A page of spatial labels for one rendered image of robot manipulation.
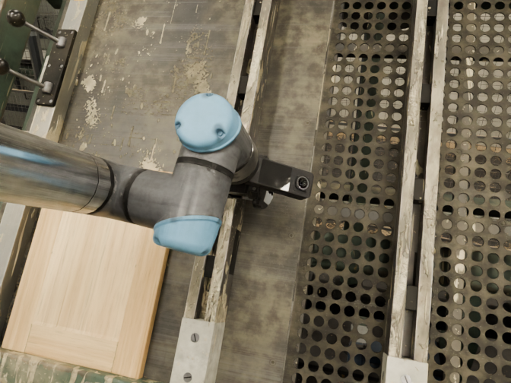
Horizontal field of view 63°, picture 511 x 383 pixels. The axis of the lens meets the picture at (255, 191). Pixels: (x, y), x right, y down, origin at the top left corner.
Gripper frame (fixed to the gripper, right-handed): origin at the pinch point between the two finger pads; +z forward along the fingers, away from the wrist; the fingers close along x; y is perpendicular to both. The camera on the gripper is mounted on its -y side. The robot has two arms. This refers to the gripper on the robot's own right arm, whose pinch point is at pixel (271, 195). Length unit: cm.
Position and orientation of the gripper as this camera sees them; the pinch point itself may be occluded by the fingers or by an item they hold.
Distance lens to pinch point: 81.9
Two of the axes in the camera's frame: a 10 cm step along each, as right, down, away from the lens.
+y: -9.6, -1.0, 2.5
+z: 2.1, 2.7, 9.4
